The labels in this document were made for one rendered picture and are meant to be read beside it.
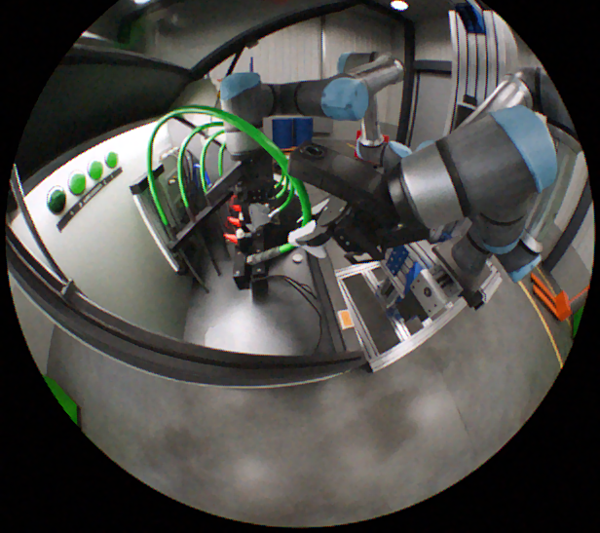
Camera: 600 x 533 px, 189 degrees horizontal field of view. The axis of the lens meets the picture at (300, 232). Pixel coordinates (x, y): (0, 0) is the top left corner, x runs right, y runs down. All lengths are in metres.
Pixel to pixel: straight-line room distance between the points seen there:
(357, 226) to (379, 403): 1.42
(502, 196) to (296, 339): 0.57
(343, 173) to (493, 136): 0.14
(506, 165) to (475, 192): 0.03
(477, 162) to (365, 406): 1.45
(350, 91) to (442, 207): 0.20
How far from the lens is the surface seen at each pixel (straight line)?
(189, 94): 0.78
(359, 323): 1.29
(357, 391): 1.45
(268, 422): 1.44
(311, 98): 0.32
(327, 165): 0.18
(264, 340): 0.59
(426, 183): 0.15
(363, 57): 0.67
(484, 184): 0.16
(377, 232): 0.22
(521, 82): 0.52
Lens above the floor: 1.39
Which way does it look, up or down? 41 degrees down
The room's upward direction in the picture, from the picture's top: straight up
